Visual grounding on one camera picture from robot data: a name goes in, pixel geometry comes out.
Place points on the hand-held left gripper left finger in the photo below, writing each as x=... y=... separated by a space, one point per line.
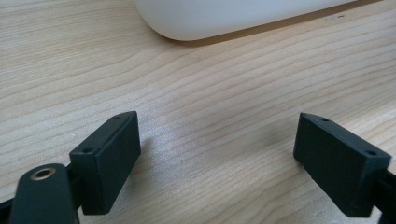
x=106 y=168

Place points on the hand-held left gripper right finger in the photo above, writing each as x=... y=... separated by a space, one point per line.
x=339 y=168

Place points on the white plastic bin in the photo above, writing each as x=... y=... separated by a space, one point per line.
x=224 y=15

